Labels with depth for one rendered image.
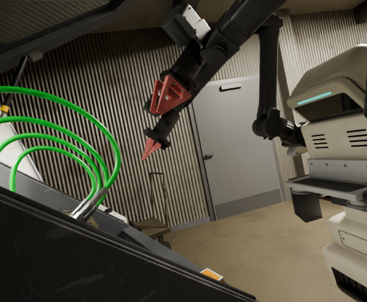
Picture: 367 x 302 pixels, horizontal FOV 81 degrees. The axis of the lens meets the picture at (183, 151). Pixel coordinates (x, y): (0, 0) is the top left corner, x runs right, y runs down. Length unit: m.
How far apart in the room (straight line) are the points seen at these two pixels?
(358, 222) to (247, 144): 2.91
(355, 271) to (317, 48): 4.32
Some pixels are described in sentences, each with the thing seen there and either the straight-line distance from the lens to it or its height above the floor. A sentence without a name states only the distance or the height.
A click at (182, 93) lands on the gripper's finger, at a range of 0.48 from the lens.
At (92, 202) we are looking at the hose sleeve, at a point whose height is 1.13.
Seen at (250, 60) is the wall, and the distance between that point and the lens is 4.04.
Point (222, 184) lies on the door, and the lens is 3.49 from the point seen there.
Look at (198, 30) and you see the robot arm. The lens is 0.51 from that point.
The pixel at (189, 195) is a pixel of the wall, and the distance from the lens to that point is 3.41.
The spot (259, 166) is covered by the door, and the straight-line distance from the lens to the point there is 3.74.
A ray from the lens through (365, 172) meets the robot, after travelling 0.70.
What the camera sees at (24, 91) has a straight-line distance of 0.60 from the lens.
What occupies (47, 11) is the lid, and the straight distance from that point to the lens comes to 0.88.
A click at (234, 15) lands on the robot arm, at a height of 1.43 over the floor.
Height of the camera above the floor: 1.22
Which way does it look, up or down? 1 degrees down
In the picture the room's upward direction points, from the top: 11 degrees counter-clockwise
